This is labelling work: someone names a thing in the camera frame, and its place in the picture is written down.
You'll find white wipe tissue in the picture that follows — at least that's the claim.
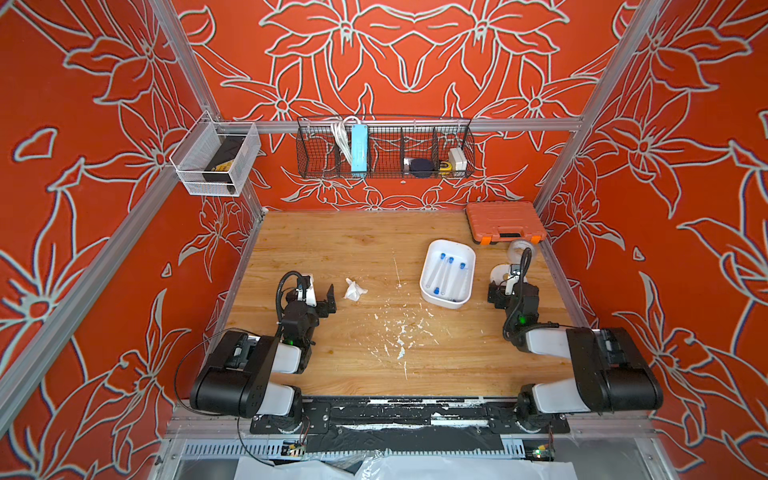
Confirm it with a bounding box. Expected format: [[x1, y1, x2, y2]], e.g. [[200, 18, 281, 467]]
[[344, 278, 368, 302]]

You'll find test tube blue cap pair-right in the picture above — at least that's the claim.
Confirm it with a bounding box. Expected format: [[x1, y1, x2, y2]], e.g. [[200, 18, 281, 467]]
[[454, 262, 467, 290]]

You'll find test tube blue cap pair-left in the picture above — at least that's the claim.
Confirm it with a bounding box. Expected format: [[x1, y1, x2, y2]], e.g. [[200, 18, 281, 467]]
[[443, 256, 455, 282]]

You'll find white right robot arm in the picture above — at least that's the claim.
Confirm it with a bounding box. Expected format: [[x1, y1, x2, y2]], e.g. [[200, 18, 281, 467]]
[[488, 280, 664, 431]]

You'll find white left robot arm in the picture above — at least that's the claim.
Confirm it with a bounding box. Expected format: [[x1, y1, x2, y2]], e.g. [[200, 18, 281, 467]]
[[189, 287, 337, 422]]

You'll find white flat tape disc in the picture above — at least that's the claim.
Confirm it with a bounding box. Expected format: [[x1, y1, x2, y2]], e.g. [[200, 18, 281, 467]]
[[490, 264, 518, 285]]

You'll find clear tape roll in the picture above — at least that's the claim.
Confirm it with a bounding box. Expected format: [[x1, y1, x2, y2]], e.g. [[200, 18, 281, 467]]
[[507, 239, 537, 266]]

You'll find white plastic tray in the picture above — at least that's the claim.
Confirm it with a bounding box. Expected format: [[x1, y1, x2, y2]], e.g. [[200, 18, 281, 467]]
[[419, 239, 476, 310]]

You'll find orange tool case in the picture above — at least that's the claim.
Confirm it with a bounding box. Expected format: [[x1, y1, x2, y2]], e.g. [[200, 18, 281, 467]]
[[465, 201, 547, 245]]

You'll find white small box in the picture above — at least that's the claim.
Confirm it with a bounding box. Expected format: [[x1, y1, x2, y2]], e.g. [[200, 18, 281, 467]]
[[448, 147, 468, 175]]

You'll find dark round object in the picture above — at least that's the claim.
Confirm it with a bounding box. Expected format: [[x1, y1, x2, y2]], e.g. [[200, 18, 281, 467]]
[[408, 158, 435, 178]]

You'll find black yellow item in box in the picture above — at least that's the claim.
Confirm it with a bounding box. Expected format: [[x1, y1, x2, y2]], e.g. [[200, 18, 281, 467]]
[[203, 135, 245, 184]]

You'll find light blue box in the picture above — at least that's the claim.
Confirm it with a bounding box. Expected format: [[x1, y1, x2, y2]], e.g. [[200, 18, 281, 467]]
[[350, 123, 368, 176]]

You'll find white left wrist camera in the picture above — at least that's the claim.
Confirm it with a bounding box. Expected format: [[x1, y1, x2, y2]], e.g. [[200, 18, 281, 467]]
[[298, 274, 317, 308]]

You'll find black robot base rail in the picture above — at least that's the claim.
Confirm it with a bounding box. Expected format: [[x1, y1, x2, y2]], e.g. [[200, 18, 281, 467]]
[[249, 396, 570, 453]]

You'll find clear acrylic wall box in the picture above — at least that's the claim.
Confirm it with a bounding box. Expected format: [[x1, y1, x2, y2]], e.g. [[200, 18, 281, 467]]
[[170, 112, 261, 197]]

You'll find black wire basket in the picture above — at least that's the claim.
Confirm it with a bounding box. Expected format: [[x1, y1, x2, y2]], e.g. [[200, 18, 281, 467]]
[[296, 114, 476, 179]]

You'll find white cable bundle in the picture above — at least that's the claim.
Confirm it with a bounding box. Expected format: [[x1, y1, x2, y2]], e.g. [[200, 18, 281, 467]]
[[329, 118, 355, 166]]

